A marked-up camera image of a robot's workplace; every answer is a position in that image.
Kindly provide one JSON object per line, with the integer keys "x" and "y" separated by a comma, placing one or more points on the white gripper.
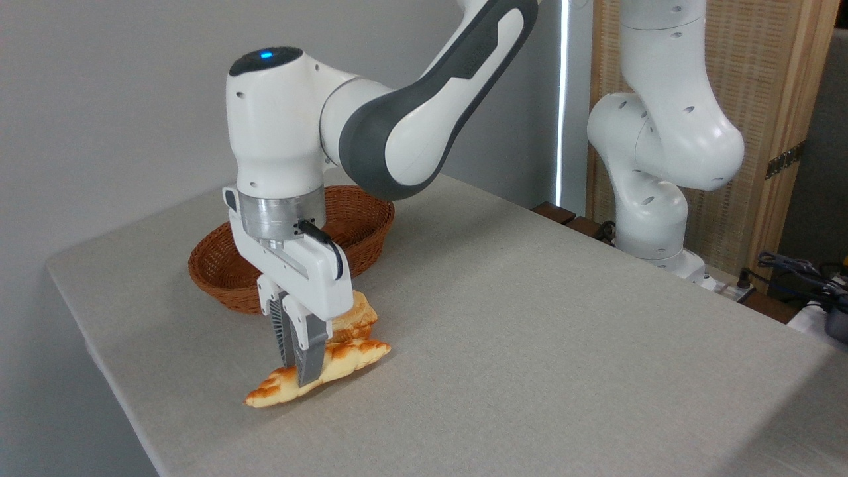
{"x": 311, "y": 278}

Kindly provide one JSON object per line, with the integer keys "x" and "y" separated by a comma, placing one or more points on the long braided bread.
{"x": 351, "y": 358}

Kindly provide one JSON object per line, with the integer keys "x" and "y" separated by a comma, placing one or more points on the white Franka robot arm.
{"x": 411, "y": 119}

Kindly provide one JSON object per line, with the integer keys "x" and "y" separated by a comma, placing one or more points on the small round bread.
{"x": 361, "y": 318}

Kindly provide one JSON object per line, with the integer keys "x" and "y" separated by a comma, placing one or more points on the brown wicker basket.
{"x": 218, "y": 268}

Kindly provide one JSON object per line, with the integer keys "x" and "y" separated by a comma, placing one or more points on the grey tablecloth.
{"x": 530, "y": 344}

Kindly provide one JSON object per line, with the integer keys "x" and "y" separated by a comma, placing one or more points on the dark brown wooden bench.
{"x": 555, "y": 212}

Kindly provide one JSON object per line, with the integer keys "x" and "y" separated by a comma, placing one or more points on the dark grey pot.
{"x": 837, "y": 324}

